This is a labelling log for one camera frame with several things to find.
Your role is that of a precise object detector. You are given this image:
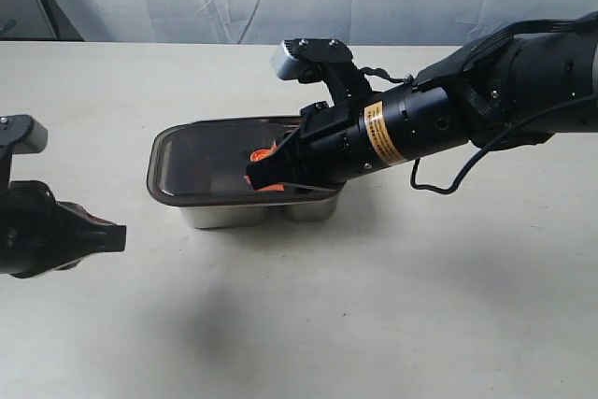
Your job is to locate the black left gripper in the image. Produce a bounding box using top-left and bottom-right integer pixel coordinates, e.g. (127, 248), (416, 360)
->
(1, 181), (127, 278)

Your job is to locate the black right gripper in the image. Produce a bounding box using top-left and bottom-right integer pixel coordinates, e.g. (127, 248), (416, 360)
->
(244, 87), (470, 192)

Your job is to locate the stainless steel lunch box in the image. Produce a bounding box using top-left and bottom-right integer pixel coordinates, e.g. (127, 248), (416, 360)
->
(147, 113), (341, 231)

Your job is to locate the dark transparent box lid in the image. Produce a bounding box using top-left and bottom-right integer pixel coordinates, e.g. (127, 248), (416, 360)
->
(146, 116), (340, 207)

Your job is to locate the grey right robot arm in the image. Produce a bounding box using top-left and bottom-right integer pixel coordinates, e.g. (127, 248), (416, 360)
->
(246, 13), (597, 195)

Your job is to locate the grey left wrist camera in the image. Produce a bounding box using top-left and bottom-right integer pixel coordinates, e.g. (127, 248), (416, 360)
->
(0, 113), (50, 185)

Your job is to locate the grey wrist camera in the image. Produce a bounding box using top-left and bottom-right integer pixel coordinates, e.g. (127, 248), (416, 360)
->
(0, 113), (50, 185)
(270, 37), (375, 108)

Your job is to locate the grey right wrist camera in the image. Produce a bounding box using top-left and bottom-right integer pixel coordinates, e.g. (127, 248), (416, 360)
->
(270, 37), (375, 108)

